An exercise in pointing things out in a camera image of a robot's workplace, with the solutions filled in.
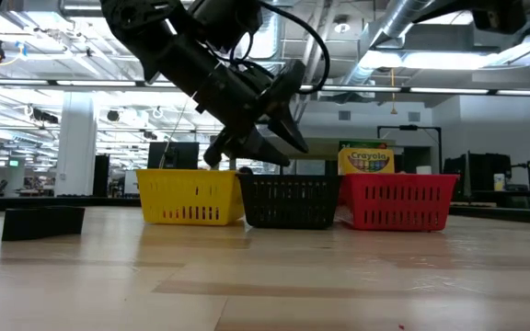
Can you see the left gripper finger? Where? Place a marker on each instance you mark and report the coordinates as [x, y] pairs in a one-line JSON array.
[[288, 124], [256, 149]]

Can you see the black plastic basket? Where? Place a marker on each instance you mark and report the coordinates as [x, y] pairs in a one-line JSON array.
[[292, 202]]

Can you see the Crayola crayon box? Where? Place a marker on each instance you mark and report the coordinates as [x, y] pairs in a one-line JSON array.
[[366, 161]]

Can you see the red plastic basket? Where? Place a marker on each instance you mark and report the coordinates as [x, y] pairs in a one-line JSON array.
[[398, 202]]

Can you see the black binder clip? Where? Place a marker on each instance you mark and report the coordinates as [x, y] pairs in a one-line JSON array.
[[39, 225]]

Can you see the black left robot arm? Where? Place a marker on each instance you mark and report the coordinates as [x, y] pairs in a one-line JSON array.
[[168, 41]]

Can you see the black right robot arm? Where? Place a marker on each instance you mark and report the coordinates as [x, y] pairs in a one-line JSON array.
[[495, 16]]

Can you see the black room monitor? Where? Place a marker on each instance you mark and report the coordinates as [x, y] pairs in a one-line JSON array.
[[182, 155]]

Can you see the yellow plastic basket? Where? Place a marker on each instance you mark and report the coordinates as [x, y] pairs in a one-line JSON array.
[[191, 193]]

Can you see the ceiling light strip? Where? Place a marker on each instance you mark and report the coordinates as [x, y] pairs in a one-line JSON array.
[[361, 88]]

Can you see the round ceiling fixture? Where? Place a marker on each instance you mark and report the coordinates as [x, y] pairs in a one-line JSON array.
[[342, 25]]

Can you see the white pillar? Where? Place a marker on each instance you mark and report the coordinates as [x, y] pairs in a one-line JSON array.
[[76, 151]]

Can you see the black equipment rack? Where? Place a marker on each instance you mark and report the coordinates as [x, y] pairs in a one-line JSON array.
[[481, 174]]

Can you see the silver ventilation duct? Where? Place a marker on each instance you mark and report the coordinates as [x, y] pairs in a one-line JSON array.
[[274, 50], [398, 18]]

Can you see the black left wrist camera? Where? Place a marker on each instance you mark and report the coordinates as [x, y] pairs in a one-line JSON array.
[[228, 23]]

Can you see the black gantry frame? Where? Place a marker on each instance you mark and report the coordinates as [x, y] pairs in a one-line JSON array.
[[410, 128]]

